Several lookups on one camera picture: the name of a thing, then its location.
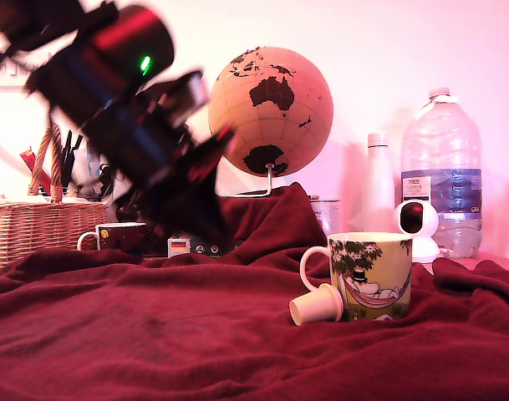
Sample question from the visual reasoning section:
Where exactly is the dark red fleece blanket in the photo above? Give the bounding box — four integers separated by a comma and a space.
0, 181, 509, 401

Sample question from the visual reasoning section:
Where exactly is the white bottle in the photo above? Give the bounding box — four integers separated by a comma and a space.
349, 131, 397, 233

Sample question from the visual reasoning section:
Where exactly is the metal tin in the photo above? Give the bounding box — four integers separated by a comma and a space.
311, 198, 342, 236

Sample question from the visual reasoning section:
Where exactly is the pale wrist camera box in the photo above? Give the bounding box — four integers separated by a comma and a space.
151, 69, 212, 129

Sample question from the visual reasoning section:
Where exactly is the large clear water bottle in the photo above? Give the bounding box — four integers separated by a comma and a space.
400, 86, 484, 259

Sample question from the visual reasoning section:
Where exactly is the black utensil handle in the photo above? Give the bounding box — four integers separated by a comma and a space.
69, 134, 84, 168
59, 129, 73, 191

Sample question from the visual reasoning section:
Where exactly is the small white round camera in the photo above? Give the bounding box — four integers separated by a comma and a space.
393, 199, 441, 264

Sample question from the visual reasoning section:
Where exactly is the dark box with flag print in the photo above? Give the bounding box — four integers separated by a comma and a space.
166, 236, 226, 258

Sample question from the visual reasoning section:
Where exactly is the dark mug with white handle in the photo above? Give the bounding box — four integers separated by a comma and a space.
76, 221, 148, 256

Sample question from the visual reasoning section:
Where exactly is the red packet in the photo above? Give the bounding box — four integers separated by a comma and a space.
18, 148, 51, 195

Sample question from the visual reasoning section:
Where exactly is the dark brown tool handle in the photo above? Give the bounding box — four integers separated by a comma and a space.
97, 165, 114, 198

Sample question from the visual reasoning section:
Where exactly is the metal globe stand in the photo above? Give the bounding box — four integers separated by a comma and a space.
218, 162, 276, 198

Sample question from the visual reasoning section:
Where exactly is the cork globe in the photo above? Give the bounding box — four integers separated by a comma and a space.
206, 45, 334, 178

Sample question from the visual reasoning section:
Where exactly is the blue and white utensil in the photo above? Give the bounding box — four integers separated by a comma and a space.
85, 144, 101, 185

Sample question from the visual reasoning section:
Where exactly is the black ball-ended tool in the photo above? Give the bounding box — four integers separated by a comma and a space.
115, 203, 139, 223

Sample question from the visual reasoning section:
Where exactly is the wicker basket with handle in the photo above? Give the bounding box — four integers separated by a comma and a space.
0, 122, 109, 272

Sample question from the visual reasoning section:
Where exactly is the cartoon print mug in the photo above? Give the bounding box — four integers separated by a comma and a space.
299, 231, 414, 322

